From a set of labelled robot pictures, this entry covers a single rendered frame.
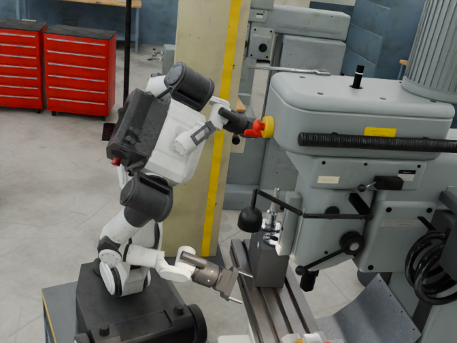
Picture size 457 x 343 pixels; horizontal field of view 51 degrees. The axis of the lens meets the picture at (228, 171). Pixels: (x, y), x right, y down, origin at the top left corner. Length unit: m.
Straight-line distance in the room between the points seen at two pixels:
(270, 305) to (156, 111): 0.87
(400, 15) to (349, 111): 7.48
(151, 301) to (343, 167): 1.43
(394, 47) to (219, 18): 6.04
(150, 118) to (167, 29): 8.83
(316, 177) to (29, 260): 2.74
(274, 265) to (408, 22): 7.18
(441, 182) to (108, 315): 1.59
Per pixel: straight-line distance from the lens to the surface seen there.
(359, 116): 1.25
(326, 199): 1.37
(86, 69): 5.90
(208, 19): 2.97
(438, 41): 1.39
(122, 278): 2.30
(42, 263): 3.68
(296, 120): 1.21
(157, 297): 2.49
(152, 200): 1.53
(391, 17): 8.61
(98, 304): 2.46
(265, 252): 1.90
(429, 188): 1.49
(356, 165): 1.32
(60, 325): 2.62
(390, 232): 1.49
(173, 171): 1.57
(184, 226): 3.50
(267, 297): 1.97
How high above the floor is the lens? 2.21
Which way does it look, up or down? 26 degrees down
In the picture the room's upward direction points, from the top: 8 degrees clockwise
